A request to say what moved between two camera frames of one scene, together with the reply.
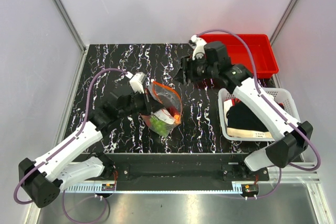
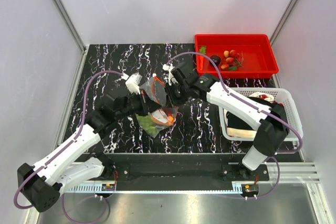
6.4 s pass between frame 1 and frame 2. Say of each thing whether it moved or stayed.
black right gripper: moved
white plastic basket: stayed
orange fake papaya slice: moved
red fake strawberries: moved
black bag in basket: stayed
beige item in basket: stayed
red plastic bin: stayed
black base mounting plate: stayed
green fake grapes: moved
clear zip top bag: moved
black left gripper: stayed
